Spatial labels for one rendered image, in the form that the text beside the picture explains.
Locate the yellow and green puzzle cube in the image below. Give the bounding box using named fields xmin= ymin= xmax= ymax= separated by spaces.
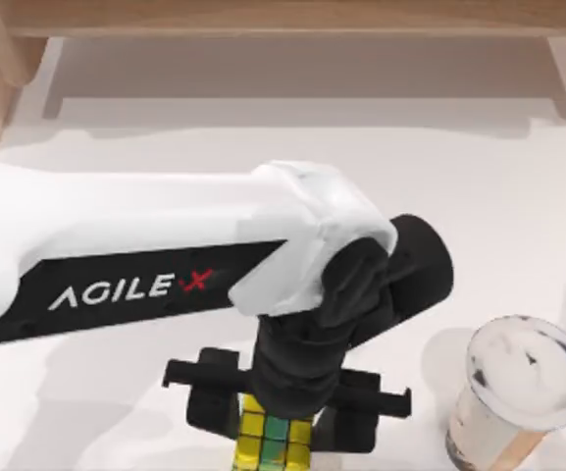
xmin=232 ymin=392 xmax=316 ymax=471

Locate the clear plastic cup with lid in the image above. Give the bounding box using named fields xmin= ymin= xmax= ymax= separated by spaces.
xmin=443 ymin=315 xmax=566 ymax=471

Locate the wooden open shelf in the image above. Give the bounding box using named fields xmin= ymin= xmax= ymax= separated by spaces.
xmin=0 ymin=0 xmax=566 ymax=122

